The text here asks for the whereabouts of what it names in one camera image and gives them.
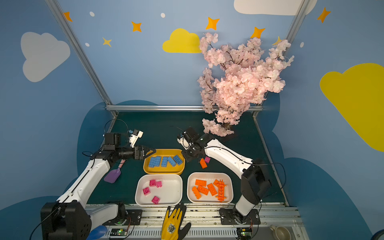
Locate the right white plastic tray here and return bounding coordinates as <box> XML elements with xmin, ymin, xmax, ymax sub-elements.
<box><xmin>187</xmin><ymin>172</ymin><xmax>234</xmax><ymax>204</ymax></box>

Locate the white plastic tray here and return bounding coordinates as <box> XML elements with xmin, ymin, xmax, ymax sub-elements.
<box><xmin>187</xmin><ymin>172</ymin><xmax>234</xmax><ymax>204</ymax></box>
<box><xmin>135</xmin><ymin>174</ymin><xmax>183</xmax><ymax>207</ymax></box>

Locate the pink cherry blossom tree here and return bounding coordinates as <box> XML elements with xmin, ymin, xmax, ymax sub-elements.
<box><xmin>198</xmin><ymin>33</ymin><xmax>294</xmax><ymax>137</ymax></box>

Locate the blue garden trowel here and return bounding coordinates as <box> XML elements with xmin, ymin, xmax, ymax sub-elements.
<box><xmin>87</xmin><ymin>225</ymin><xmax>108</xmax><ymax>240</ymax></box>

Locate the yellow plastic tray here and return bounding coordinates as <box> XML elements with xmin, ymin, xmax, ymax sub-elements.
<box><xmin>143</xmin><ymin>149</ymin><xmax>185</xmax><ymax>175</ymax></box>

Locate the left white plastic tray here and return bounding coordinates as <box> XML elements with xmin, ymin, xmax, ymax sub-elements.
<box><xmin>135</xmin><ymin>174</ymin><xmax>183</xmax><ymax>207</ymax></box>

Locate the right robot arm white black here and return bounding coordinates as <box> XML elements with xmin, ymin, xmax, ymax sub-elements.
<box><xmin>177</xmin><ymin>127</ymin><xmax>272</xmax><ymax>219</ymax></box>

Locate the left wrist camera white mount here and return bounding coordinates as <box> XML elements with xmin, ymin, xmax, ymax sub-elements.
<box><xmin>129</xmin><ymin>129</ymin><xmax>144</xmax><ymax>148</ymax></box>

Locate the orange lego brick top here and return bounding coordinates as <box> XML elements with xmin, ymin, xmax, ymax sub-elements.
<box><xmin>197</xmin><ymin>186</ymin><xmax>210</xmax><ymax>195</ymax></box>

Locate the orange lego plate bottom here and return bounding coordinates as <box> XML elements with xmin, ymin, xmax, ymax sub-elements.
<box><xmin>200</xmin><ymin>159</ymin><xmax>208</xmax><ymax>169</ymax></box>

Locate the yellow black work glove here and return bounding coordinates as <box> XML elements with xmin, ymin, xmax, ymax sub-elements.
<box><xmin>161</xmin><ymin>203</ymin><xmax>192</xmax><ymax>240</ymax></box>

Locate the purple pink toy spatula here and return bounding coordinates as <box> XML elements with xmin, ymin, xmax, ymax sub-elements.
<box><xmin>104</xmin><ymin>160</ymin><xmax>126</xmax><ymax>184</ymax></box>

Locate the blue lego brick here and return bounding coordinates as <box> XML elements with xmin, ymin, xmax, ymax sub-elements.
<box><xmin>161</xmin><ymin>156</ymin><xmax>168</xmax><ymax>168</ymax></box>
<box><xmin>167</xmin><ymin>157</ymin><xmax>177</xmax><ymax>167</ymax></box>
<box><xmin>173</xmin><ymin>155</ymin><xmax>183</xmax><ymax>166</ymax></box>
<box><xmin>154</xmin><ymin>156</ymin><xmax>162</xmax><ymax>167</ymax></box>
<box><xmin>149</xmin><ymin>157</ymin><xmax>158</xmax><ymax>168</ymax></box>

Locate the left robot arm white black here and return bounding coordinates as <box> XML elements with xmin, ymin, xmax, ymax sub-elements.
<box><xmin>40</xmin><ymin>133</ymin><xmax>156</xmax><ymax>240</ymax></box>

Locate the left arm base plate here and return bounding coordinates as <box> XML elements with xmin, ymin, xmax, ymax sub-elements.
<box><xmin>103</xmin><ymin>209</ymin><xmax>143</xmax><ymax>226</ymax></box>

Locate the beige ceramic cup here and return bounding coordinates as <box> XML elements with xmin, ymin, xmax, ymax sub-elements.
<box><xmin>270</xmin><ymin>225</ymin><xmax>292</xmax><ymax>240</ymax></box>

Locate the orange lego pile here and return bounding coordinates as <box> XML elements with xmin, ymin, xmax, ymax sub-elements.
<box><xmin>216</xmin><ymin>180</ymin><xmax>227</xmax><ymax>202</ymax></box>

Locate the magenta small lego brick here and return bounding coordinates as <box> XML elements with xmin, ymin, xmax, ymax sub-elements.
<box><xmin>143</xmin><ymin>187</ymin><xmax>151</xmax><ymax>196</ymax></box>

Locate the orange lego brick cluster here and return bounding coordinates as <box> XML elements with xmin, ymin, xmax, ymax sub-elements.
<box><xmin>192</xmin><ymin>186</ymin><xmax>202</xmax><ymax>200</ymax></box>

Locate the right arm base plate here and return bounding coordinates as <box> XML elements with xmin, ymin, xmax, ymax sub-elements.
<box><xmin>219</xmin><ymin>208</ymin><xmax>261</xmax><ymax>225</ymax></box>

